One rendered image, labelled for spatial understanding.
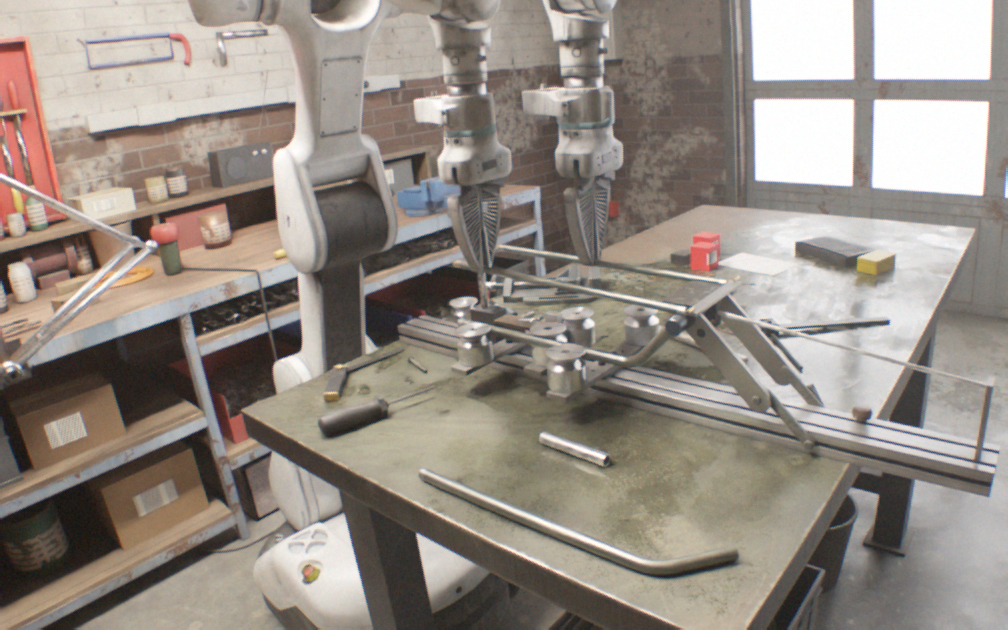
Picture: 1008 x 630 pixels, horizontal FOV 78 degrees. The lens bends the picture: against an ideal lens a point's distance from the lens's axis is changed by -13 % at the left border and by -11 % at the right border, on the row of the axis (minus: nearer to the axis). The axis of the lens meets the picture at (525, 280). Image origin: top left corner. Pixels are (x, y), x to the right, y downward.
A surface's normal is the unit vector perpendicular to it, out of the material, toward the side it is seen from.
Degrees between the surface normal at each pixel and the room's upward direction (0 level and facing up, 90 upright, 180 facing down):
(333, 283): 104
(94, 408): 91
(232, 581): 0
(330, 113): 110
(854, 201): 90
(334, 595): 47
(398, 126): 90
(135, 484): 91
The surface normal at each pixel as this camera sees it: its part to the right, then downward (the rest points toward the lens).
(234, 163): 0.76, 0.13
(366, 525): -0.64, 0.28
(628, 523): -0.08, -0.95
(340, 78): 0.69, 0.47
